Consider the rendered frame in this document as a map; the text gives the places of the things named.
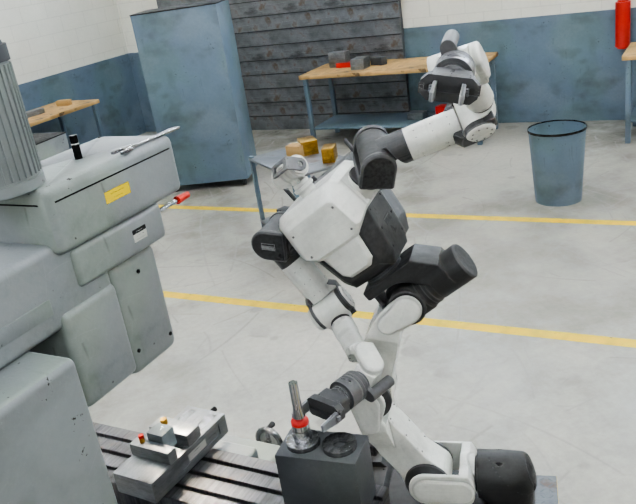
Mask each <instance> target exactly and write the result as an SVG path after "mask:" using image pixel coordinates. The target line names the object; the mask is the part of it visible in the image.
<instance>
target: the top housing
mask: <svg viewBox="0 0 636 504"><path fill-rule="evenodd" d="M148 137H150V136H109V137H101V136H100V137H98V138H96V139H94V140H91V141H89V142H86V143H84V144H81V145H80V148H81V152H82V156H83V159H79V160H75V157H74V153H73V150H72V149H69V150H67V151H64V152H62V153H59V154H57V155H54V156H52V157H49V158H47V159H44V160H42V161H41V164H42V168H43V170H44V174H45V177H46V181H45V182H44V184H43V185H42V186H40V187H39V188H37V189H35V190H33V191H31V192H29V193H26V194H24V195H21V196H18V197H15V198H12V199H8V200H4V201H0V242H4V243H18V244H32V245H45V246H48V247H50V248H51V249H52V250H53V251H54V252H55V253H56V254H58V255H62V254H64V253H66V252H68V251H70V250H72V249H73V248H75V247H77V246H79V245H81V244H82V243H84V242H86V241H88V240H90V239H91V238H93V237H95V236H97V235H99V234H100V233H102V232H104V231H106V230H108V229H109V228H111V227H113V226H115V225H117V224H118V223H120V222H122V221H124V220H126V219H127V218H129V217H131V216H133V215H135V214H136V213H138V212H140V211H142V210H144V209H145V208H147V207H149V206H151V205H153V204H154V203H156V202H158V201H160V200H162V199H163V198H165V197H167V196H169V195H171V194H172V193H174V192H176V191H177V190H178V189H179V187H180V181H179V177H178V172H177V168H176V163H175V159H174V155H173V150H172V146H171V142H170V139H169V138H168V137H167V136H161V137H159V138H157V139H154V140H152V141H150V142H147V143H145V144H143V145H141V146H138V147H136V148H134V149H133V150H132V151H130V152H128V153H126V154H123V155H120V152H119V153H117V154H114V155H111V152H112V151H114V150H116V149H119V148H122V147H127V146H129V145H131V144H134V143H136V142H138V141H141V140H143V139H146V138H148Z"/></svg>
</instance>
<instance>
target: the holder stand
mask: <svg viewBox="0 0 636 504"><path fill-rule="evenodd" d="M311 435H312V439H311V441H310V442H308V443H306V444H297V443H295V441H294V437H293V432H292V428H291V429H290V431H289V432H288V434H287V436H286V437H285V439H284V441H283V442H282V444H281V446H280V447H279V449H278V450H277V452H276V454H275V460H276V465H277V470H278V475H279V480H280V485H281V490H282V494H283V499H284V504H372V501H373V499H374V496H375V493H376V486H375V479H374V472H373V465H372V458H371V452H370V445H369V438H368V435H361V434H351V433H347V432H330V431H326V432H324V433H323V432H321V431H319V430H313V429H311Z"/></svg>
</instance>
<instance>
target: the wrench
mask: <svg viewBox="0 0 636 504"><path fill-rule="evenodd" d="M177 129H180V126H174V127H171V128H169V129H167V130H164V131H162V132H160V133H157V134H155V135H153V136H150V137H148V138H146V139H143V140H141V141H138V142H136V143H134V144H131V145H129V146H127V147H122V148H119V149H116V150H114V151H112V152H111V155H114V154H117V153H119V152H120V155H123V154H126V153H128V152H130V151H132V150H133V149H134V148H136V147H138V146H141V145H143V144H145V143H147V142H150V141H152V140H154V139H157V138H159V137H161V136H164V135H166V134H168V133H170V132H173V131H175V130H177Z"/></svg>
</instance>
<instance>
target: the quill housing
mask: <svg viewBox="0 0 636 504"><path fill-rule="evenodd" d="M107 273H108V276H109V280H110V283H111V285H113V286H114V288H115V291H116V295H117V298H118V302H119V306H120V309H121V313H122V317H123V320H124V324H125V328H126V331H127V335H128V339H129V342H130V346H131V350H132V353H133V357H134V360H135V364H136V369H135V371H134V372H133V373H132V374H135V373H138V372H140V371H141V370H143V369H144V368H145V367H146V366H147V365H149V364H150V363H151V362H152V361H153V360H155V359H156V358H157V357H158V356H160V355H161V354H162V353H163V352H164V351H166V350H167V349H168V348H169V347H171V345H172V344H173V343H174V334H173V330H172V326H171V322H170V318H169V313H168V309H167V305H166V301H165V297H164V293H163V289H162V285H161V281H160V277H159V273H158V269H157V265H156V261H155V257H154V253H153V250H152V248H151V246H148V247H146V248H145V249H143V250H141V251H140V252H138V253H137V254H135V255H133V256H132V257H130V258H128V259H127V260H125V261H124V262H122V263H120V264H119V265H117V266H116V267H114V268H112V269H111V270H109V271H108V272H107Z"/></svg>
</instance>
